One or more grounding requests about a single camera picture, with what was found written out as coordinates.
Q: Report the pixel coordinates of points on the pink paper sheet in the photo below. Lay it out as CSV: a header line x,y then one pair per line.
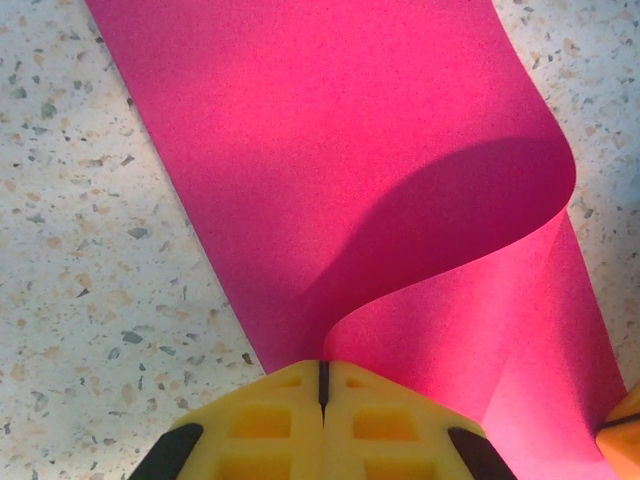
x,y
325,150

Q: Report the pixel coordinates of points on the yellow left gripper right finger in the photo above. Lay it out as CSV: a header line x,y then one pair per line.
x,y
390,430

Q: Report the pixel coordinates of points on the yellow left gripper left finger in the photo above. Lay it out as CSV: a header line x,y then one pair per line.
x,y
260,430

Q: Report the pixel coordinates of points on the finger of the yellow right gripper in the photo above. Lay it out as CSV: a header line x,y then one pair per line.
x,y
625,430

